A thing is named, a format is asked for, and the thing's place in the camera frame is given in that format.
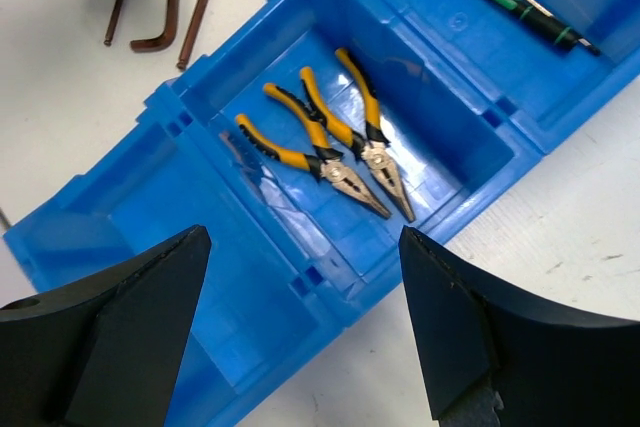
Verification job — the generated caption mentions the yellow-handled pliers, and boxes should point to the yellow-handled pliers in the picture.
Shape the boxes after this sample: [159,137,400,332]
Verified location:
[235,83,391,219]
[300,48,416,223]

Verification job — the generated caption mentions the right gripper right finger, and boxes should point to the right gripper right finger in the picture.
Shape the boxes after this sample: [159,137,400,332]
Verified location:
[399,228,639,426]

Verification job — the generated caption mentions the blue three-compartment bin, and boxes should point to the blue three-compartment bin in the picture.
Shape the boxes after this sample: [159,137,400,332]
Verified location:
[6,0,639,426]

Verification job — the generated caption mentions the small brown hex key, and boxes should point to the small brown hex key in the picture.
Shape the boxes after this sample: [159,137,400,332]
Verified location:
[103,0,124,47]

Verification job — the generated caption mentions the black green-ringed screwdriver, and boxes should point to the black green-ringed screwdriver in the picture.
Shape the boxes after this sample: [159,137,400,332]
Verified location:
[489,0,601,56]

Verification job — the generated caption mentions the large brown hex key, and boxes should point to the large brown hex key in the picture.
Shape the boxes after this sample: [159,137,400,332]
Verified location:
[176,0,209,71]

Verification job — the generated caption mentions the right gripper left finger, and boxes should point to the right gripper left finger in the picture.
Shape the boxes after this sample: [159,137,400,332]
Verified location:
[1,225,211,426]

